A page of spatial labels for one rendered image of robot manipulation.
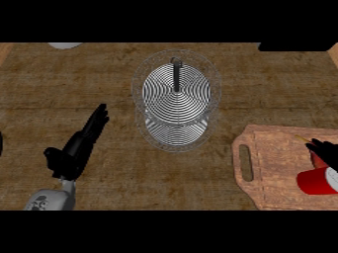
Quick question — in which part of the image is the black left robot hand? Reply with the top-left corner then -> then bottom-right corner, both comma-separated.
43,103 -> 111,182

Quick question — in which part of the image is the black appliance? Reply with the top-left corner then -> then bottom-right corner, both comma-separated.
259,42 -> 338,52

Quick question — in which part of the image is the tiered wire basket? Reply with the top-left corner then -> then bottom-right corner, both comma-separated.
130,48 -> 225,154

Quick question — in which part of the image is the red can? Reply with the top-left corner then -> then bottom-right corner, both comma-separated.
294,151 -> 338,196

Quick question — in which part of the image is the wooden cutting board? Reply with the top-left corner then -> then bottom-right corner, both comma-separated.
232,124 -> 338,211

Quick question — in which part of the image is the white round object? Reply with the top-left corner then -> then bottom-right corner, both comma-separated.
49,42 -> 84,50

